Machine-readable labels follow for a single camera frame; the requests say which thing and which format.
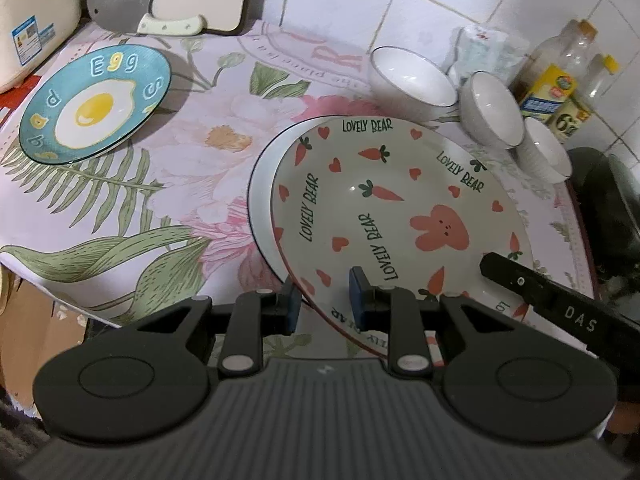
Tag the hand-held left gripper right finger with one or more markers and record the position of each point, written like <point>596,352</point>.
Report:
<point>357,291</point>

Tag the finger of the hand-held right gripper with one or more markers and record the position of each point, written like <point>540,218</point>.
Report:
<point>545,305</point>

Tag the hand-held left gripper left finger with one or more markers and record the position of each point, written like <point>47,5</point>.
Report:
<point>293,306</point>

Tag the bunny and carrot print plate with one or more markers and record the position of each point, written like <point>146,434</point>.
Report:
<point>400,210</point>

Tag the white plate with dark rim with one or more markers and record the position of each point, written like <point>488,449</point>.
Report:
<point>262,195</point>

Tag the white ribbed bowl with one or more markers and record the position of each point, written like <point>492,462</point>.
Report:
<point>415,82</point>
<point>545,152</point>
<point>492,110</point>

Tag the blue fried egg plate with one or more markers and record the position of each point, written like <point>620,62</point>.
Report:
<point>95,105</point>

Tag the dark wok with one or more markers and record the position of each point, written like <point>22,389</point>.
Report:
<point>607,200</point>

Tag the floral tablecloth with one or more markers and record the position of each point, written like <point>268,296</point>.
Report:
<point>200,160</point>

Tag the small yellow cap bottle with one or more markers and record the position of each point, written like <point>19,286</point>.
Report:
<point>582,115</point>

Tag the large yellow label bottle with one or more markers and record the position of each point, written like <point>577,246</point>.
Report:
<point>552,80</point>

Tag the cardboard box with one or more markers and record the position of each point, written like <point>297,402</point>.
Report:
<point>35,340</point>

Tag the white seasoning packet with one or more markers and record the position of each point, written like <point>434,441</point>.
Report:
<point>487,50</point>

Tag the white plastic container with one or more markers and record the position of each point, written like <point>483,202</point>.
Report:
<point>35,10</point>

